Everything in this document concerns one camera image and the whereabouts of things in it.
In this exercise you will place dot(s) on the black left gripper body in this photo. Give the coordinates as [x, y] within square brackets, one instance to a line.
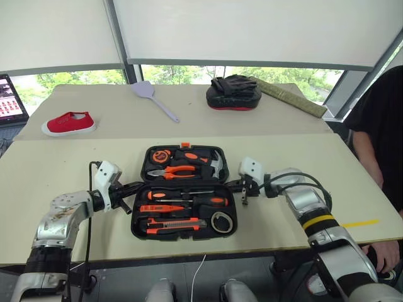
[118, 193]

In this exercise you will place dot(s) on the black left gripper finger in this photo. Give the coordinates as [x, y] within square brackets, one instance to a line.
[132, 186]
[125, 209]

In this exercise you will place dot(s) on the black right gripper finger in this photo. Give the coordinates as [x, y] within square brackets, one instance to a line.
[234, 184]
[245, 199]

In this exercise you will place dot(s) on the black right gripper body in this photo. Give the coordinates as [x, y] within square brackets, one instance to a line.
[250, 187]

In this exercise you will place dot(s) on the black orange screwdriver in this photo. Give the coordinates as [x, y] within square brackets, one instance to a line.
[209, 201]
[155, 195]

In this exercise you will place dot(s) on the orange voltage tester pen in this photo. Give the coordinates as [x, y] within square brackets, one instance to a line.
[159, 208]

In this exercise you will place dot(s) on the black electrical tape roll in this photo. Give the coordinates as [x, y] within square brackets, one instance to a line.
[214, 224]

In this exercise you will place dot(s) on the orange black utility knife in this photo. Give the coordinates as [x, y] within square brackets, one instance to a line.
[176, 225]

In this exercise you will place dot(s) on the black plastic tool case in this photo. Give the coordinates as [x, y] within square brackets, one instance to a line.
[185, 207]

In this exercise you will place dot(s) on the person bare forearm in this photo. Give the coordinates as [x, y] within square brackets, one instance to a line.
[368, 157]

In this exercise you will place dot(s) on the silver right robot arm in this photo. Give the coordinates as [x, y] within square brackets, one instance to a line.
[327, 239]

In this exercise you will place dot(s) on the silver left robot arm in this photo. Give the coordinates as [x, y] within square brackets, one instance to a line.
[60, 217]

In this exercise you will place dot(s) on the person bare hand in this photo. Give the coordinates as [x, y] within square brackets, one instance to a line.
[384, 255]

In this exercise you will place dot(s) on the orange tape measure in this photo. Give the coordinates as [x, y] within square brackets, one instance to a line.
[160, 156]

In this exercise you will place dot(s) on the black table foot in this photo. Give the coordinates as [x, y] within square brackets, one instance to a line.
[289, 261]
[91, 278]

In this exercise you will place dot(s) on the black red boxing pad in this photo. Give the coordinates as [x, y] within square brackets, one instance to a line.
[233, 99]

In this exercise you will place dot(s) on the red canvas shoe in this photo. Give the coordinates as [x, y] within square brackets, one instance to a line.
[67, 124]

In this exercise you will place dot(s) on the grey rounded shape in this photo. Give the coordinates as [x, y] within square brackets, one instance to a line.
[160, 291]
[237, 291]

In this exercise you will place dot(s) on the lilac silicone spatula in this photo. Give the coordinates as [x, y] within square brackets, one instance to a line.
[145, 89]

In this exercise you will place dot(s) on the olive rolled mat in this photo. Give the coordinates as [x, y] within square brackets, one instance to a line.
[292, 99]

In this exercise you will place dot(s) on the yellow tape strip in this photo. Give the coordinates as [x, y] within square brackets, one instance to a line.
[360, 223]

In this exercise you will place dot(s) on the open laptop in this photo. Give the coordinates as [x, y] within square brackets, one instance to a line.
[11, 100]

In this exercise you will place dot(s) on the person in black shirt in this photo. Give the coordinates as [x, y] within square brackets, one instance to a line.
[384, 110]

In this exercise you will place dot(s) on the white roller blind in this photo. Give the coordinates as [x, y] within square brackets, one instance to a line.
[56, 31]
[252, 28]

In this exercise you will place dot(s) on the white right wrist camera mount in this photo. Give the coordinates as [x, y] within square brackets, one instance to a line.
[251, 168]

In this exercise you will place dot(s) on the dark window post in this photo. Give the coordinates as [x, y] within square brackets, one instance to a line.
[133, 74]

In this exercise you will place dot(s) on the grey window frame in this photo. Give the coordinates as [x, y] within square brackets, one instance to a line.
[340, 97]

